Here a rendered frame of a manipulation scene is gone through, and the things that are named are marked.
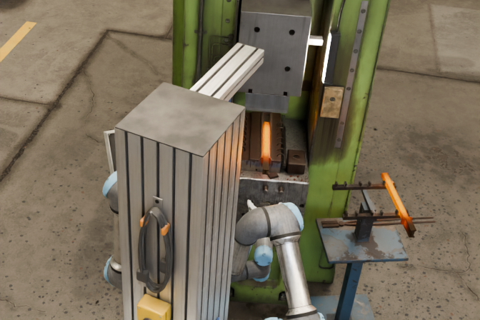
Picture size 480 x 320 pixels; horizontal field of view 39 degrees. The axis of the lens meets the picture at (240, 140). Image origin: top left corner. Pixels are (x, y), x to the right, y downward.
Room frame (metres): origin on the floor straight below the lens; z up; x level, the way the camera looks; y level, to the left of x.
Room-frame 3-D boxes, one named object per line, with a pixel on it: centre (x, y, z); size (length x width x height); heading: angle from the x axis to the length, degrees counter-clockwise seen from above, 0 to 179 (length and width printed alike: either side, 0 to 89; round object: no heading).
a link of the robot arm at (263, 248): (2.04, -0.14, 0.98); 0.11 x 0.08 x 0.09; 1
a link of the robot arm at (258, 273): (2.03, -0.12, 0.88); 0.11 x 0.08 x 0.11; 111
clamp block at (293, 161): (2.70, -0.29, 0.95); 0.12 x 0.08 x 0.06; 0
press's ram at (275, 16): (2.85, -0.15, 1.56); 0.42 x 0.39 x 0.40; 0
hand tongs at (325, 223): (2.61, -0.74, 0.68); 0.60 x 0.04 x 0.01; 101
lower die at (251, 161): (2.85, -0.11, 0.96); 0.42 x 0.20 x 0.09; 0
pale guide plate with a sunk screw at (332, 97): (2.77, -0.42, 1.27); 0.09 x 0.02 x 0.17; 90
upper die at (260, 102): (2.85, -0.11, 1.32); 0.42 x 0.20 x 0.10; 0
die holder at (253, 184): (2.86, -0.16, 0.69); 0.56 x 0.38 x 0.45; 0
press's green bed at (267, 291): (2.86, -0.16, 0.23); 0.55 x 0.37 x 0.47; 0
